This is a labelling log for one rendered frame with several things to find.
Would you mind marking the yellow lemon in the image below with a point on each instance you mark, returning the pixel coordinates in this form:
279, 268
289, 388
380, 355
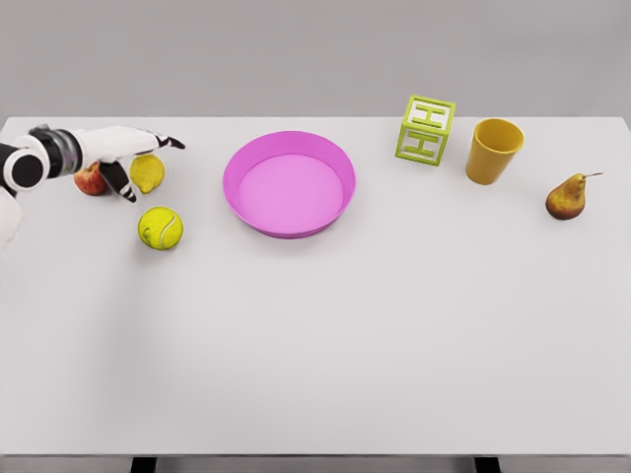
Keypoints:
148, 172

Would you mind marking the yellow cup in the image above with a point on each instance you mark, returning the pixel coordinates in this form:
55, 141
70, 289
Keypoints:
493, 150

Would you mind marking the brown pear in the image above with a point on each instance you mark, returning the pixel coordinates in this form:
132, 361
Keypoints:
567, 197

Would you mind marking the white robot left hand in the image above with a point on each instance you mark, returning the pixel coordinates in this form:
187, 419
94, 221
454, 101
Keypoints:
116, 143

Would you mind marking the pink round plate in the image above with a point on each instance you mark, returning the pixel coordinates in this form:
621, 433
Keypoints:
289, 184

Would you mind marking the green letter block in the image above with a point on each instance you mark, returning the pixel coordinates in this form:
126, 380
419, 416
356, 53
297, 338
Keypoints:
424, 130

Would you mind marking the red apple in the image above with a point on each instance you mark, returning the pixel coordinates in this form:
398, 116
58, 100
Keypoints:
89, 182

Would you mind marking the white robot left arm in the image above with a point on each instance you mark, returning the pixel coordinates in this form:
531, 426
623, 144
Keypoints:
29, 165

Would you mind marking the yellow tennis ball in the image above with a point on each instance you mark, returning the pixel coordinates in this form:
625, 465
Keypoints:
160, 228

